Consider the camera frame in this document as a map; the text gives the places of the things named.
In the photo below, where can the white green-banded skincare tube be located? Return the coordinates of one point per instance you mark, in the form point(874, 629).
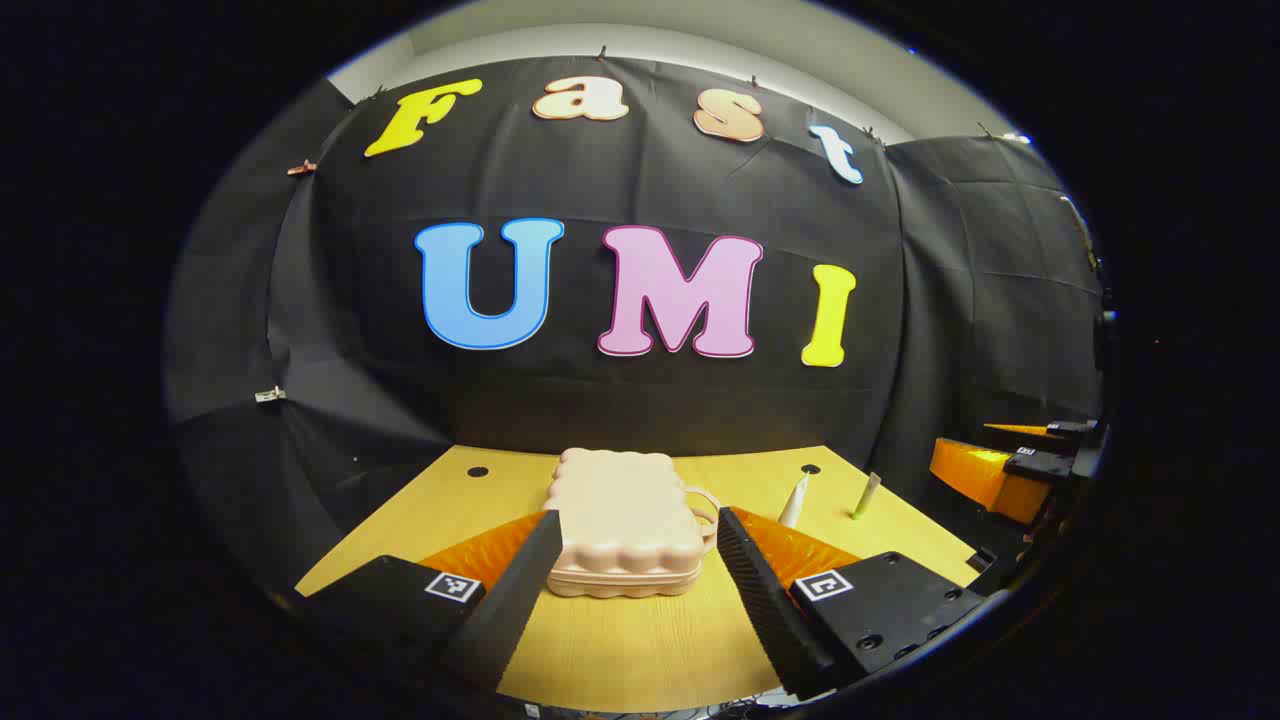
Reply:
point(794, 502)

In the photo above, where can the black backdrop cloth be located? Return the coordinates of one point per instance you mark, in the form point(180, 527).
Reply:
point(640, 400)

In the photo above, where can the slim white skincare tube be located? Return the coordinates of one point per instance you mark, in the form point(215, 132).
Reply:
point(867, 495)

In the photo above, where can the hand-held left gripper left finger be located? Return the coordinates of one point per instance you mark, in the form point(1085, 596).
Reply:
point(510, 610)

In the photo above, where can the copper cloth clip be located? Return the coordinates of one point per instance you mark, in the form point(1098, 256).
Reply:
point(302, 167)

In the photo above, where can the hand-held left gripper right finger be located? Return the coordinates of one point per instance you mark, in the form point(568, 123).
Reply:
point(770, 610)

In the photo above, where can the pink suitcase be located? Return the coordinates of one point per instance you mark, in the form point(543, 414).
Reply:
point(620, 520)

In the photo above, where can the white cloth clip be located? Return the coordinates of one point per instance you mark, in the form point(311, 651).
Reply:
point(269, 395)

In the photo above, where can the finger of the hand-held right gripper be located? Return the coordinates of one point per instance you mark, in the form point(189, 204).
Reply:
point(985, 478)
point(1065, 430)

